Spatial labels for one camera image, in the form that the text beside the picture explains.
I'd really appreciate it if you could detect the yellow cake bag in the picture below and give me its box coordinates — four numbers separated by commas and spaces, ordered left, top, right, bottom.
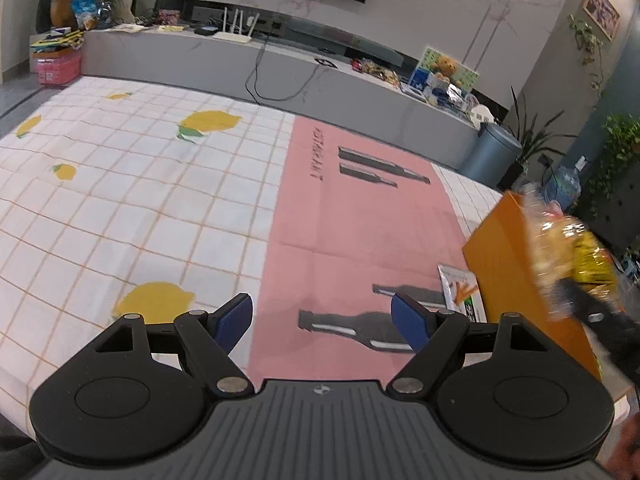
520, 195, 626, 322

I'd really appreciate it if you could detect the grey trash can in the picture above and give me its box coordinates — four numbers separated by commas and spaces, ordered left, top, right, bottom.
457, 122, 524, 191

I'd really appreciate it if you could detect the person's right forearm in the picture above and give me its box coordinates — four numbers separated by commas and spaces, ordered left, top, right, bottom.
607, 417, 640, 480

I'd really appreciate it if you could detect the pink storage box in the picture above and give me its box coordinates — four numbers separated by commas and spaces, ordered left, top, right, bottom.
35, 52, 82, 85

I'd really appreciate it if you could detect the pile of wrapped snacks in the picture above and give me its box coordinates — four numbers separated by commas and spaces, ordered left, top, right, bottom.
350, 58, 401, 89

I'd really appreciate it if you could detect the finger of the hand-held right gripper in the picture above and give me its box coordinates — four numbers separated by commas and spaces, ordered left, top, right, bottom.
554, 281, 622, 329

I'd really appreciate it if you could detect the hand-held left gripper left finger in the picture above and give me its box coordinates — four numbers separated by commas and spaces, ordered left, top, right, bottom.
82, 293, 252, 400

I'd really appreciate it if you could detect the white snack packet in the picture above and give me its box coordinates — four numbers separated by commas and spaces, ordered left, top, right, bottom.
437, 265, 489, 324

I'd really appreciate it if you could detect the framed wall picture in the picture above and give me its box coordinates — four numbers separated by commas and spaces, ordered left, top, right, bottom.
582, 0, 621, 40

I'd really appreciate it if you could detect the potted long-leaf plant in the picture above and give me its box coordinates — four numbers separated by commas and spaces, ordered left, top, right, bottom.
500, 85, 581, 187

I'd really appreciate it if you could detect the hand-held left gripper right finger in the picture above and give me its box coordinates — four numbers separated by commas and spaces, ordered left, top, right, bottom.
386, 293, 566, 397

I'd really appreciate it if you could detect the orange cardboard box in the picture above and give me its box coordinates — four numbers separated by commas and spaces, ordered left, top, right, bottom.
462, 191, 626, 382

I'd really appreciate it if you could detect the white router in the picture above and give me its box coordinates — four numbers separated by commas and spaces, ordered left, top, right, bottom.
212, 7, 261, 44

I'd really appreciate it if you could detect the trailing vine plant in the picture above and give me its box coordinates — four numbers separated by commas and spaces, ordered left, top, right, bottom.
567, 15, 609, 96

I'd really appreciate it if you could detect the leafy green bush plant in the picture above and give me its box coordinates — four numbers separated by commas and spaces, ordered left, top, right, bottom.
587, 112, 640, 221

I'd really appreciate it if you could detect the gold vase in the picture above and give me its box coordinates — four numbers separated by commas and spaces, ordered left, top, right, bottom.
50, 0, 86, 29

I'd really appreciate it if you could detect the blue snack bag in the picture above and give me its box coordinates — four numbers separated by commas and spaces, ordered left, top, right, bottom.
70, 0, 104, 30

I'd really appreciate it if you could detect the grey TV cabinet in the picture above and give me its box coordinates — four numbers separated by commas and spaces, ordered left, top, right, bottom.
80, 5, 481, 172

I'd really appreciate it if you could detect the black cable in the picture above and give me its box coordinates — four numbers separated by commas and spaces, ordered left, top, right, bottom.
245, 37, 324, 104

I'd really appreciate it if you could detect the teddy bear picture box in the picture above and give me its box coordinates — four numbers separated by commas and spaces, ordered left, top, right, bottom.
419, 46, 480, 92

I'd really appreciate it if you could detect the blue water jug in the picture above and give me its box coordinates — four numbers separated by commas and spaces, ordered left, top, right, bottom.
545, 165, 584, 211

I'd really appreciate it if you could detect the lemon print tablecloth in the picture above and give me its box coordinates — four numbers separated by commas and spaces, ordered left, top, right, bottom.
0, 76, 632, 432

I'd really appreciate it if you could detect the stack of colourful papers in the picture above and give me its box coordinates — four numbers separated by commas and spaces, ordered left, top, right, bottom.
29, 27, 86, 56

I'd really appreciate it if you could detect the pink bottle print mat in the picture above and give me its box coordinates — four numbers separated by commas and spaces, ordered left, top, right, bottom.
247, 115, 501, 382

